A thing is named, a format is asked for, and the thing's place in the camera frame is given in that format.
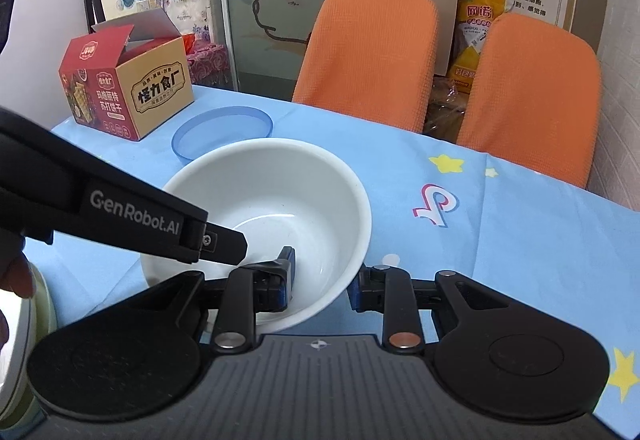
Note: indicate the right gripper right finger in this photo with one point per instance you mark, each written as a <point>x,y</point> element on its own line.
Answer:
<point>399,298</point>

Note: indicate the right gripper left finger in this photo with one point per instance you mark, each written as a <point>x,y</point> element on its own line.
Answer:
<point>261,287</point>

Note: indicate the white ribbed bowl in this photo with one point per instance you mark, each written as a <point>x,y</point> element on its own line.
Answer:
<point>281,192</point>

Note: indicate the person's left hand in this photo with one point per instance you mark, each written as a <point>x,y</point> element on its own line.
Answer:
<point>15,271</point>

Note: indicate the blue cartoon tablecloth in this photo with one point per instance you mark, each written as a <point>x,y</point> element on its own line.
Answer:
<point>437,206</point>

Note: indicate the white floral plate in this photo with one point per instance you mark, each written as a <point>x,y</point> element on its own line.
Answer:
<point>29,321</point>

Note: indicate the red cracker cardboard box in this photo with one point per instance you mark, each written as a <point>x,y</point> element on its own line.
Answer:
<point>128,76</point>

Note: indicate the blue translucent plastic bowl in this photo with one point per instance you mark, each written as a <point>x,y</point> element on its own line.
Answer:
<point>219,127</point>

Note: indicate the left orange chair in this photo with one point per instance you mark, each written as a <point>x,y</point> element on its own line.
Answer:
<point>371,59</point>

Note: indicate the orange chair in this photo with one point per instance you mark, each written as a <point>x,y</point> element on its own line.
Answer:
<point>535,99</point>
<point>371,59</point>

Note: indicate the right orange chair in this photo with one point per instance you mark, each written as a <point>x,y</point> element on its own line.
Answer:
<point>535,99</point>

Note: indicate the yellow snack bag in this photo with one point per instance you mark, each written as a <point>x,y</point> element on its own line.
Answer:
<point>473,20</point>

